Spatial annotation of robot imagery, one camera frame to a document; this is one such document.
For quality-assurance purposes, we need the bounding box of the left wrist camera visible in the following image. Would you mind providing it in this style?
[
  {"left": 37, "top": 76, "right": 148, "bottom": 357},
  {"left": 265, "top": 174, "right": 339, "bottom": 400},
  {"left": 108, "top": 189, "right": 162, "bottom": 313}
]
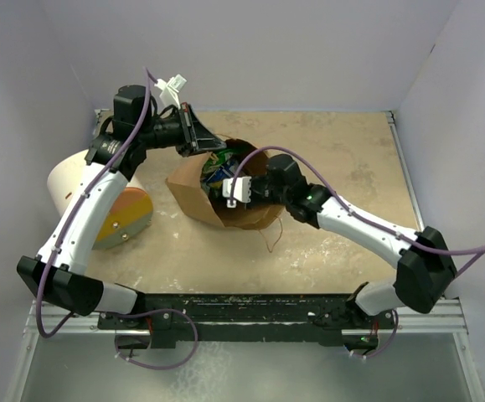
[{"left": 154, "top": 74, "right": 187, "bottom": 108}]

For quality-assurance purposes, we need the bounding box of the green Fox's candy bag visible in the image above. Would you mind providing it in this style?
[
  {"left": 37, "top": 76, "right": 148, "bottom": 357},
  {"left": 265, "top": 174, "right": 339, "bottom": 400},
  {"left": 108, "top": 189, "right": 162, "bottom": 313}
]
[{"left": 202, "top": 148, "right": 235, "bottom": 175}]

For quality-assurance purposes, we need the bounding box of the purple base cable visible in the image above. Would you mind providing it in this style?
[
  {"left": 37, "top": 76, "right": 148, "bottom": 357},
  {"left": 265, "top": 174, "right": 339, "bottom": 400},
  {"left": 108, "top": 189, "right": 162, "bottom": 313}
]
[
  {"left": 113, "top": 309, "right": 201, "bottom": 371},
  {"left": 348, "top": 309, "right": 400, "bottom": 361}
]

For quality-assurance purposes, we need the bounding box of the aluminium table frame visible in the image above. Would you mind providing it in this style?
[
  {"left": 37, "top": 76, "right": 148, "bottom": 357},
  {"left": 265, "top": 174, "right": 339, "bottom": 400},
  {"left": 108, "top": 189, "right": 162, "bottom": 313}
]
[{"left": 6, "top": 111, "right": 485, "bottom": 401}]

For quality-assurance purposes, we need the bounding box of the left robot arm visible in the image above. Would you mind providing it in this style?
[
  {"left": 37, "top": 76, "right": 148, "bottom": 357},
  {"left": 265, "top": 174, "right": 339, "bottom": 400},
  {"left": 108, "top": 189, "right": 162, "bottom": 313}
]
[{"left": 17, "top": 85, "right": 226, "bottom": 328}]

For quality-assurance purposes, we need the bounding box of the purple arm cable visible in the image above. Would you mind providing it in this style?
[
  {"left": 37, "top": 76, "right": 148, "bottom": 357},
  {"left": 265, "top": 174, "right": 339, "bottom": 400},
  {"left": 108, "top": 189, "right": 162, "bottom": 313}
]
[
  {"left": 35, "top": 65, "right": 159, "bottom": 339},
  {"left": 230, "top": 145, "right": 485, "bottom": 277}
]

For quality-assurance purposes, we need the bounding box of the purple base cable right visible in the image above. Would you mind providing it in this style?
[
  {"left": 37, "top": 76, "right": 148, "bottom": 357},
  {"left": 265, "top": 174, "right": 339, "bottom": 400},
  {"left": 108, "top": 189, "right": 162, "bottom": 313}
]
[{"left": 348, "top": 309, "right": 400, "bottom": 361}]

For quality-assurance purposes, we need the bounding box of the white roll with orange end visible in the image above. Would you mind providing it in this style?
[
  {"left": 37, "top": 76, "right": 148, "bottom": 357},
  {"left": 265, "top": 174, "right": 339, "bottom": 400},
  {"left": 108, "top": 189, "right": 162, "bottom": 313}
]
[{"left": 47, "top": 148, "right": 155, "bottom": 251}]

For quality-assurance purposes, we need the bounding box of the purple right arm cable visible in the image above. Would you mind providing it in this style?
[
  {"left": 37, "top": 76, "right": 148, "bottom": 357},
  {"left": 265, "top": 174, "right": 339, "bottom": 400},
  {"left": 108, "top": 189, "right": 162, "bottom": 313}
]
[{"left": 230, "top": 145, "right": 485, "bottom": 277}]

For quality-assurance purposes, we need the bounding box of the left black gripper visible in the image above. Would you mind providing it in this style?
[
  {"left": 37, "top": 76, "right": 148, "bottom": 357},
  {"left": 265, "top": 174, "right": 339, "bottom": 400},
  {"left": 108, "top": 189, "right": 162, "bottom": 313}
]
[{"left": 138, "top": 103, "right": 225, "bottom": 158}]

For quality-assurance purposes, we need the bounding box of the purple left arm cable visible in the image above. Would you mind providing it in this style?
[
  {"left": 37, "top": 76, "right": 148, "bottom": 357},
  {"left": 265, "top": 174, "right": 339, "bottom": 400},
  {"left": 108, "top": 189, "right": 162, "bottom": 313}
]
[{"left": 35, "top": 65, "right": 159, "bottom": 339}]

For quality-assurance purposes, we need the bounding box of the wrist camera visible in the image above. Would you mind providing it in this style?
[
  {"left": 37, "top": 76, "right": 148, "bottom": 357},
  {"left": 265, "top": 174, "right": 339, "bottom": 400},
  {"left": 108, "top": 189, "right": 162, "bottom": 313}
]
[
  {"left": 221, "top": 176, "right": 251, "bottom": 209},
  {"left": 154, "top": 74, "right": 187, "bottom": 108}
]

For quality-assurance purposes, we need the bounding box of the blue white snack pack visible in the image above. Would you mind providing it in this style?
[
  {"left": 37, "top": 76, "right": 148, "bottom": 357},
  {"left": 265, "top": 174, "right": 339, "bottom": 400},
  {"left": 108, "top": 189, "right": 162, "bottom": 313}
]
[{"left": 204, "top": 158, "right": 240, "bottom": 188}]

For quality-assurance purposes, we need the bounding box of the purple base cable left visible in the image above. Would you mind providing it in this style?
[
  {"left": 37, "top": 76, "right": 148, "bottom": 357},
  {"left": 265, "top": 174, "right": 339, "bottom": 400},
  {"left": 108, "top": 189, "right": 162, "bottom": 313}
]
[{"left": 113, "top": 309, "right": 201, "bottom": 371}]

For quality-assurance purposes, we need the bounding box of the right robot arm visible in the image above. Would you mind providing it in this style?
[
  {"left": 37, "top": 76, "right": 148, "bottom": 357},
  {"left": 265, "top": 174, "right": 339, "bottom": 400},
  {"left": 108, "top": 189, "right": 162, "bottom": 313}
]
[{"left": 249, "top": 154, "right": 457, "bottom": 327}]

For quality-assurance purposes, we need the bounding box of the brown paper bag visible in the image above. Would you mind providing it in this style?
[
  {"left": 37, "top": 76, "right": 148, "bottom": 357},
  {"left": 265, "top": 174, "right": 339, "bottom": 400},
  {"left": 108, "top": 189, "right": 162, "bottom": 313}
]
[{"left": 166, "top": 137, "right": 285, "bottom": 233}]

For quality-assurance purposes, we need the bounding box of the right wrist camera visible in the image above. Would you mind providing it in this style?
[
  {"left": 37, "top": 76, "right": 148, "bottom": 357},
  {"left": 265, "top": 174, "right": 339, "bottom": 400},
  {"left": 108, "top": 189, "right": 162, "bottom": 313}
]
[{"left": 221, "top": 176, "right": 251, "bottom": 209}]

